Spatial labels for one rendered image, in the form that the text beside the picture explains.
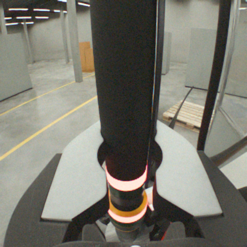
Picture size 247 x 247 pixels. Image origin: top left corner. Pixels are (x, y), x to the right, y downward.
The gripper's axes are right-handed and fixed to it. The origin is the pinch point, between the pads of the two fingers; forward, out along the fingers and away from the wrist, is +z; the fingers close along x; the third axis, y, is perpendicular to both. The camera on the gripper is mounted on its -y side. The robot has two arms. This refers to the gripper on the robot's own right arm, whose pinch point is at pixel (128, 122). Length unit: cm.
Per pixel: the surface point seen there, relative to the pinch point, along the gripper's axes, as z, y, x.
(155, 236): 0.5, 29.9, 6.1
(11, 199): 65, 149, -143
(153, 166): 14.7, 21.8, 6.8
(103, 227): 5.6, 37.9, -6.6
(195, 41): 484, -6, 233
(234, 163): 17.4, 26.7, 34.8
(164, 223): -1.5, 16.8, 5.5
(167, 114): 250, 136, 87
